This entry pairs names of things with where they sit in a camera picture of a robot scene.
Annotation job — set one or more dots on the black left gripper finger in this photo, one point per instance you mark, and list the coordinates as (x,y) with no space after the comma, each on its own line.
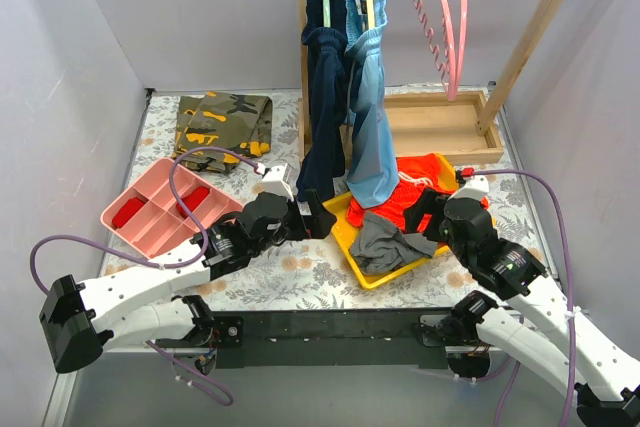
(320,221)
(305,199)

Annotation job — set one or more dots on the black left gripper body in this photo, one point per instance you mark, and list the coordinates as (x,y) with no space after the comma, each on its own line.
(310,212)

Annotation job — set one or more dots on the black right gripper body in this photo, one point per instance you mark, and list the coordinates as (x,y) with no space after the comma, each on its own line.
(428,209)

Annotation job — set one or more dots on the orange shorts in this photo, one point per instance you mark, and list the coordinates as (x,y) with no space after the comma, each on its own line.
(415,174)

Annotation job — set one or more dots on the pink wavy hanger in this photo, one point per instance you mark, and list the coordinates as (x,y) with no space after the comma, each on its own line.
(443,52)

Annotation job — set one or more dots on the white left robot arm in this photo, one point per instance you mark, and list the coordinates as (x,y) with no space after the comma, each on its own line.
(81,320)

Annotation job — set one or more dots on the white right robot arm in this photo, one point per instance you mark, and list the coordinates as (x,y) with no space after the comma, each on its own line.
(521,310)

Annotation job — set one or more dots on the grey shorts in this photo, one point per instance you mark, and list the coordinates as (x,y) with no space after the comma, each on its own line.
(381,247)

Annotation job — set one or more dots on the light blue shorts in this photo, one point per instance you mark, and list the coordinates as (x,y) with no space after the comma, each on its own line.
(373,174)

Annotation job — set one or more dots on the camouflage shorts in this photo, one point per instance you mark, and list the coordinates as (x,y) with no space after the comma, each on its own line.
(233,122)

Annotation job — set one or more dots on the navy blue shorts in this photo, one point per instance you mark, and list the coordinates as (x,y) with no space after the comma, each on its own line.
(328,78)

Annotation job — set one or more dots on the yellow plastic tray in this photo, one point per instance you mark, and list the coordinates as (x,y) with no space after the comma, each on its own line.
(345,235)

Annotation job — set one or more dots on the red block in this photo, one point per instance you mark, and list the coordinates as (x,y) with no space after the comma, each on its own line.
(126,212)
(192,200)

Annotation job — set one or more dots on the wooden clothes rack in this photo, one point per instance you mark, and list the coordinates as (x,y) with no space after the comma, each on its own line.
(463,130)

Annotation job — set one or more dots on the pink divided organizer tray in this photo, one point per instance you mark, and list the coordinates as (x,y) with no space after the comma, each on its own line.
(157,227)

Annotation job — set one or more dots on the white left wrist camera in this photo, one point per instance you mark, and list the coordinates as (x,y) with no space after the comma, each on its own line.
(275,180)

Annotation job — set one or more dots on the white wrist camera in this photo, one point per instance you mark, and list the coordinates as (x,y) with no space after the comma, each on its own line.
(471,185)
(275,180)

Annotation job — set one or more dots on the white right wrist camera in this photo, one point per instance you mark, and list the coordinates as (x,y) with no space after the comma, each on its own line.
(471,185)

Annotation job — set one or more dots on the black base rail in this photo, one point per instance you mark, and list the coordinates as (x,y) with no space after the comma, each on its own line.
(304,338)

